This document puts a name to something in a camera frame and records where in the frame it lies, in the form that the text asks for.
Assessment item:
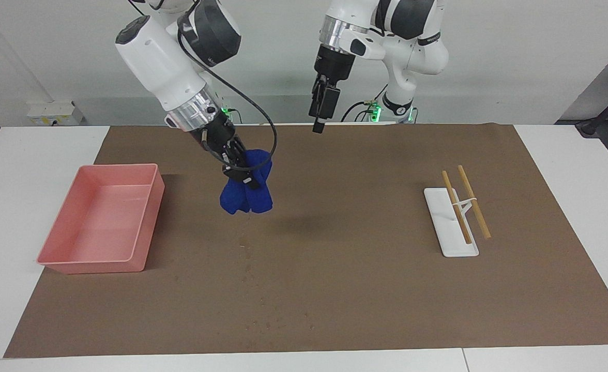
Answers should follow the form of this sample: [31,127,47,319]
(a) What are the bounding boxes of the blue towel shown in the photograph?
[219,149,274,215]

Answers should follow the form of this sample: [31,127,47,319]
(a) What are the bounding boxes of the brown table mat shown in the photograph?
[3,123,608,359]

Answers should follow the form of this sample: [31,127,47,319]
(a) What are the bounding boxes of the pink plastic bin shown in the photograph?
[37,163,165,274]

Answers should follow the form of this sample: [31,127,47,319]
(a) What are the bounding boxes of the wooden rack rod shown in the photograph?
[458,165,492,239]
[442,170,473,244]

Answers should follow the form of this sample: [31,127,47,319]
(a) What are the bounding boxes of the black floor stand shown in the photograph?
[575,83,608,137]

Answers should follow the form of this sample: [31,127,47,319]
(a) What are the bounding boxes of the black left arm base cable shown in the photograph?
[341,83,390,122]

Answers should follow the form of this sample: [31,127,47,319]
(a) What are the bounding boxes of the white wall socket box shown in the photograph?
[26,101,84,126]

